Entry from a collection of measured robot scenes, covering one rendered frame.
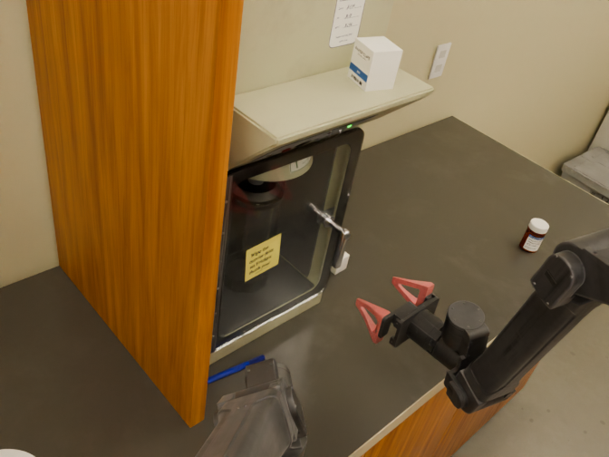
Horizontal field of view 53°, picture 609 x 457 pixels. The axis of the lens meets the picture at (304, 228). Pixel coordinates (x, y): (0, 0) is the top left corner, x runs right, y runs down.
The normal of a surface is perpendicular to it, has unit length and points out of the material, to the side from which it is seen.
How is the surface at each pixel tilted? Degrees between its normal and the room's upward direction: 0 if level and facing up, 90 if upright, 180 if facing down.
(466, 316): 9
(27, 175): 90
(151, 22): 90
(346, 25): 90
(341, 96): 0
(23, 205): 90
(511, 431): 0
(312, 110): 0
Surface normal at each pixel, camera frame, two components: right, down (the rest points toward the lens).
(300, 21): 0.67, 0.54
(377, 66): 0.46, 0.61
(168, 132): -0.73, 0.33
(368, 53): -0.87, 0.18
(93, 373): 0.15, -0.77
